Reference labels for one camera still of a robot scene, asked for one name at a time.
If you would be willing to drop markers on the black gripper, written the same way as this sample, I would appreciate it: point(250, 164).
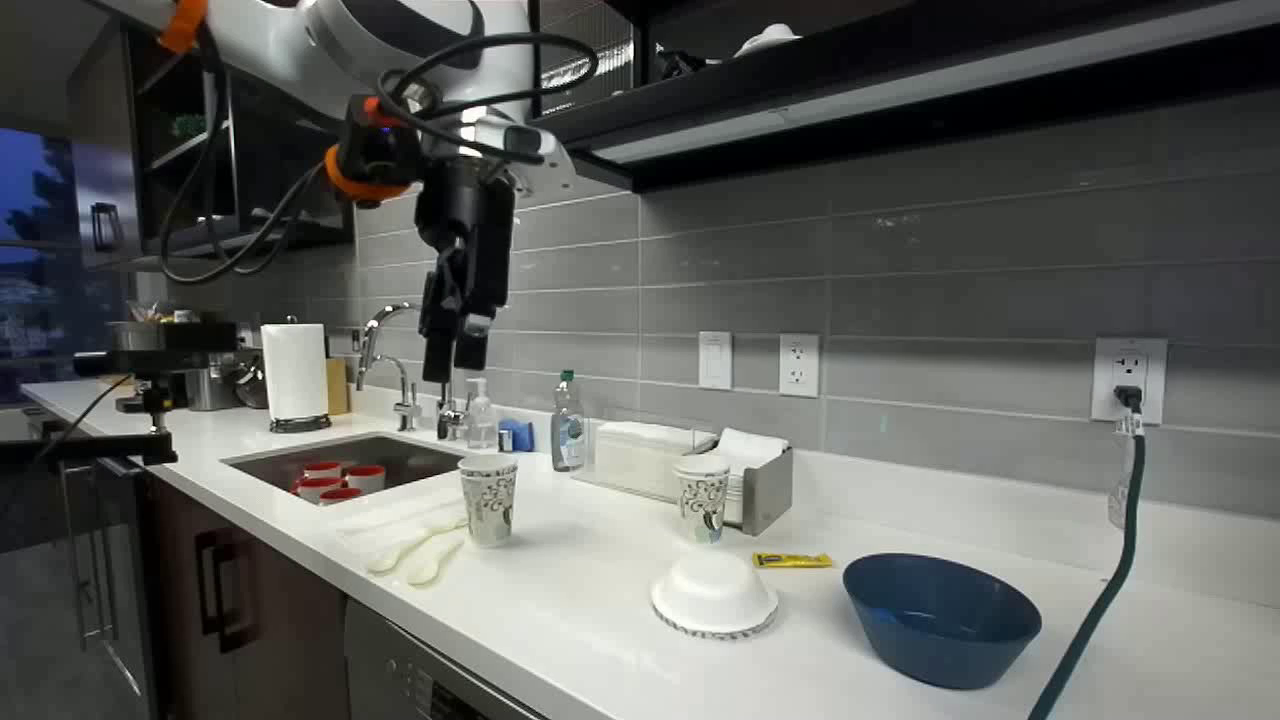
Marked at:
point(467, 226)

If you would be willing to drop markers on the patterned paper cup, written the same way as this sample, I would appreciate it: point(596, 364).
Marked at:
point(491, 507)
point(491, 463)

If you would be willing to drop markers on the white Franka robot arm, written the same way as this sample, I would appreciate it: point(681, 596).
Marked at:
point(306, 42)

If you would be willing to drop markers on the chrome kitchen faucet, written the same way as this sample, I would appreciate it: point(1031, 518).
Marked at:
point(381, 348)

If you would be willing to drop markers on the steel kitchen sink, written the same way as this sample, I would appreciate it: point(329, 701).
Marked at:
point(385, 455)

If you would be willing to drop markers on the red cup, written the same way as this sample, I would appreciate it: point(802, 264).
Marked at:
point(323, 468)
point(312, 488)
point(362, 474)
point(340, 494)

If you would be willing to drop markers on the white mug on counter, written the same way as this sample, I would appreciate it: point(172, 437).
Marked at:
point(700, 501)

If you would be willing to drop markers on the clear soap bottle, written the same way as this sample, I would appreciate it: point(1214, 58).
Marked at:
point(482, 422)

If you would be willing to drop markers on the blue sponge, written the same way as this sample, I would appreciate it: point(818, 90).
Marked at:
point(519, 432)

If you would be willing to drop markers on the brown wooden block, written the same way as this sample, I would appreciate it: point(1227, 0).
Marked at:
point(338, 386)

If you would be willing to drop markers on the clear bottle with green cap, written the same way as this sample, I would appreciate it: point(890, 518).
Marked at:
point(570, 424)

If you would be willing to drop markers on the white paper towel roll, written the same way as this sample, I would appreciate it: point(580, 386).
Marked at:
point(292, 375)

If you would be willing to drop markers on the white plastic spoon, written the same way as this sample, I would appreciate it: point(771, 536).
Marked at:
point(437, 561)
point(402, 549)

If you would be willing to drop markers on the steel coffee machine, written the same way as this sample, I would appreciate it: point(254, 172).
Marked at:
point(202, 364)

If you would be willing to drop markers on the dark base cabinet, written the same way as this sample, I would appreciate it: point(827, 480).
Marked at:
point(282, 626)

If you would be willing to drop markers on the steel dishwasher front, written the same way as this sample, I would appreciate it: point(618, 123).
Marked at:
point(414, 682)

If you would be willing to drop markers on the napkin dispenser box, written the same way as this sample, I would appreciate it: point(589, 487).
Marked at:
point(765, 487)

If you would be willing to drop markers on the white upside-down bowl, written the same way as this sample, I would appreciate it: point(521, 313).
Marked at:
point(713, 590)

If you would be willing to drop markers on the small yellow packet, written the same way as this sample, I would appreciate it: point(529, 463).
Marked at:
point(795, 561)

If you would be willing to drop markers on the dark overhead shelf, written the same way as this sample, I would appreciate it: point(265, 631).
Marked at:
point(932, 65)

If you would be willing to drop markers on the dark blue bowl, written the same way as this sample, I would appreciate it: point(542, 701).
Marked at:
point(943, 623)

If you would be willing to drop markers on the white outlet with plug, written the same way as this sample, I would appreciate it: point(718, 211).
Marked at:
point(1129, 360)

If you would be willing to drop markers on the black power plug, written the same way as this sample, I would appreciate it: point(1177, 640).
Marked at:
point(1129, 397)

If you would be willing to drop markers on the white blank wall plate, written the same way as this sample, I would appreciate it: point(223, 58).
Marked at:
point(713, 360)

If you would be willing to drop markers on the dark upper wall cabinet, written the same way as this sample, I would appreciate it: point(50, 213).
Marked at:
point(214, 160)

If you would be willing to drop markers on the black camera stand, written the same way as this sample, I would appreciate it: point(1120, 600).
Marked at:
point(125, 402)

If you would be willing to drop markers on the white wall outlet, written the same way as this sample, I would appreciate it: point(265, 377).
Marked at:
point(798, 364)

